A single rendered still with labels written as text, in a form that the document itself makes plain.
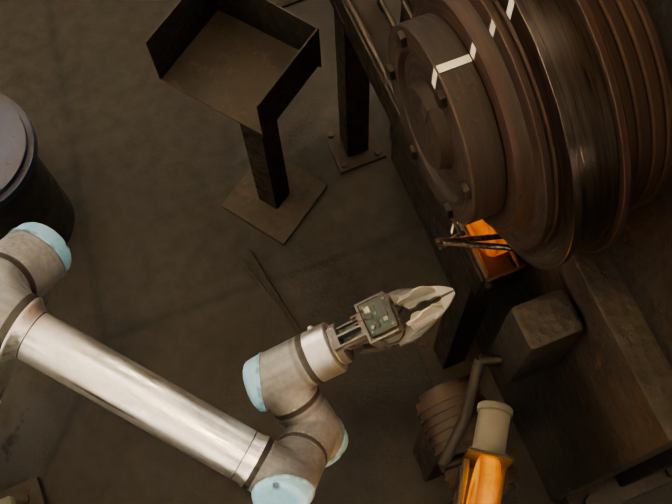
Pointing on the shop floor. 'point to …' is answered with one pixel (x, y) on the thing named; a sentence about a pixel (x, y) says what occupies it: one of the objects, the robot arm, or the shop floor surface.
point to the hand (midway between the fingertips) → (447, 295)
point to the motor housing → (426, 441)
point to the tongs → (273, 291)
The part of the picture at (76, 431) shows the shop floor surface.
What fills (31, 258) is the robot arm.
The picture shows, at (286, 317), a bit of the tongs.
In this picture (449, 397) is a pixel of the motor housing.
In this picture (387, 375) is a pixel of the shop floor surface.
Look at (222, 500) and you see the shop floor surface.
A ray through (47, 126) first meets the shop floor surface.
